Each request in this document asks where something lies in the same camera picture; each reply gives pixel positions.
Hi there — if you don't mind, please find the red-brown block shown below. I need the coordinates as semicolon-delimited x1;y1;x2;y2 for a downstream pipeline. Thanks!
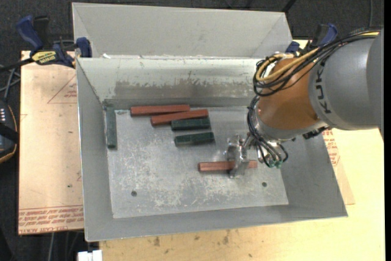
197;160;258;174
150;109;210;128
130;104;191;117

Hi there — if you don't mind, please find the brown cardboard board, red print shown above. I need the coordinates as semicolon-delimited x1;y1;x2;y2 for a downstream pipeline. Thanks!
18;50;357;237

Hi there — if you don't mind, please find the dark green flat block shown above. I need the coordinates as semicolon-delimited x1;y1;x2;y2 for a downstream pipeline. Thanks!
105;106;119;150
174;131;216;147
170;117;212;132

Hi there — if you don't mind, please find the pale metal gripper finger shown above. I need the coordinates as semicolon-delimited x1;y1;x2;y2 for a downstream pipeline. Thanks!
239;156;250;176
228;161;241;179

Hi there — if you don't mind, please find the grey metal bin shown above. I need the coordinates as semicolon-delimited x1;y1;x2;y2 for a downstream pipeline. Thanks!
71;2;349;243

